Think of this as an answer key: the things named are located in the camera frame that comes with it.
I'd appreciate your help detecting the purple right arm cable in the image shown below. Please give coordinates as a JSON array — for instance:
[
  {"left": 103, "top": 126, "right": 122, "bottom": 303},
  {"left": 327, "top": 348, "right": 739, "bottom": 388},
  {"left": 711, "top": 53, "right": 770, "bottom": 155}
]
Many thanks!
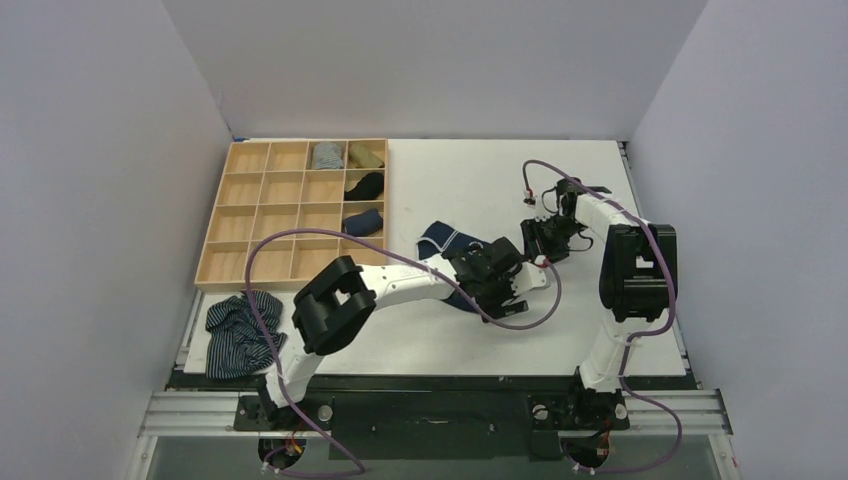
[{"left": 521, "top": 158, "right": 684, "bottom": 476}]

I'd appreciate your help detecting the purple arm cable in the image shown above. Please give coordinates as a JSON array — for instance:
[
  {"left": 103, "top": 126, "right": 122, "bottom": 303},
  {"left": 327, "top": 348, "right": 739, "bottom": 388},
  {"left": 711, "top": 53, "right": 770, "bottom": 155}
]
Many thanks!
[
  {"left": 243, "top": 228, "right": 564, "bottom": 480},
  {"left": 521, "top": 158, "right": 684, "bottom": 476}
]

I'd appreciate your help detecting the navy striped crumpled underwear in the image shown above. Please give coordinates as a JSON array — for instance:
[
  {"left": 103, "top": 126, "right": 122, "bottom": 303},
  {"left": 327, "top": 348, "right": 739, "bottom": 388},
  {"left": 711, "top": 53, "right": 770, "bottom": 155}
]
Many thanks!
[{"left": 205, "top": 291, "right": 274, "bottom": 380}]

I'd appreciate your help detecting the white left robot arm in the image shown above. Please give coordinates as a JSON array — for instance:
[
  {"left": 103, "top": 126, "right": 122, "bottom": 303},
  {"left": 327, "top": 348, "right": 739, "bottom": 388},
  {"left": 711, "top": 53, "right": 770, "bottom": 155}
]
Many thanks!
[{"left": 258, "top": 238, "right": 550, "bottom": 430}]

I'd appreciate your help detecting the black rolled underwear in tray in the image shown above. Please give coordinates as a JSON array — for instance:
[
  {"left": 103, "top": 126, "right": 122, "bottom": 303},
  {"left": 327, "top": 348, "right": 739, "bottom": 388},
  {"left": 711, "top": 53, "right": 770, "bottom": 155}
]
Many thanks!
[{"left": 344, "top": 172, "right": 384, "bottom": 201}]

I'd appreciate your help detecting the navy white-trimmed bear underwear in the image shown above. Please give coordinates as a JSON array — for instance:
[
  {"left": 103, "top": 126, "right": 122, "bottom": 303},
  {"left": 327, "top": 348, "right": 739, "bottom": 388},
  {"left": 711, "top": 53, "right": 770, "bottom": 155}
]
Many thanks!
[{"left": 415, "top": 221, "right": 490, "bottom": 314}]

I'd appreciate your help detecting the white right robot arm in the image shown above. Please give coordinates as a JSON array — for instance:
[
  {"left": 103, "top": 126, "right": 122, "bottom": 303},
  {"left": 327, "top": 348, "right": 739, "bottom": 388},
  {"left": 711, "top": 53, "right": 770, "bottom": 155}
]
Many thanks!
[{"left": 520, "top": 179, "right": 677, "bottom": 430}]

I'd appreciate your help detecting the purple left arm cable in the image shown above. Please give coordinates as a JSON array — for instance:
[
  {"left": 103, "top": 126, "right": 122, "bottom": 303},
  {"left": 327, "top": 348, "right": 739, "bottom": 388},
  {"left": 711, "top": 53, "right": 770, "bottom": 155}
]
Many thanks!
[{"left": 243, "top": 228, "right": 564, "bottom": 480}]

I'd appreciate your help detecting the navy rolled underwear in tray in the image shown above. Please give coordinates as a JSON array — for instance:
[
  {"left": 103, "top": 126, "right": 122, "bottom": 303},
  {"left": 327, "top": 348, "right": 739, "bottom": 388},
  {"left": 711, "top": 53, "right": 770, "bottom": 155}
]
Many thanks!
[{"left": 342, "top": 208, "right": 384, "bottom": 237}]

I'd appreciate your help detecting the grey striped rolled underwear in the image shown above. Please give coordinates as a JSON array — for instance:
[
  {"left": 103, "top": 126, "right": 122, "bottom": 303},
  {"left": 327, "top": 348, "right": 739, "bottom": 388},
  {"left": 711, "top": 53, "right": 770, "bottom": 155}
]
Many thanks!
[{"left": 311, "top": 141, "right": 344, "bottom": 170}]

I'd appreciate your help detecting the aluminium rail base frame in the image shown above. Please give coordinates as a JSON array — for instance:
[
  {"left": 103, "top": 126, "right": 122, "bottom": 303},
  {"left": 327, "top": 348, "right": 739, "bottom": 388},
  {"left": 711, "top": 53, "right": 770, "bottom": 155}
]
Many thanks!
[{"left": 128, "top": 377, "right": 740, "bottom": 479}]

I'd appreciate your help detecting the wooden compartment organizer tray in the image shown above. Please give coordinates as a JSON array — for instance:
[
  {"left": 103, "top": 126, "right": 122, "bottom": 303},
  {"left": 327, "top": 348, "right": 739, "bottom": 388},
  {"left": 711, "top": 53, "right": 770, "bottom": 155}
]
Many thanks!
[{"left": 194, "top": 138, "right": 389, "bottom": 292}]

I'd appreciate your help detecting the olive rolled underwear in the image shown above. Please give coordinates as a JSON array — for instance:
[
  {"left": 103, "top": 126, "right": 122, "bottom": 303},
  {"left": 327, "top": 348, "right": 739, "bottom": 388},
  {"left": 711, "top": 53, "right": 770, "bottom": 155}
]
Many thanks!
[{"left": 348, "top": 143, "right": 385, "bottom": 169}]

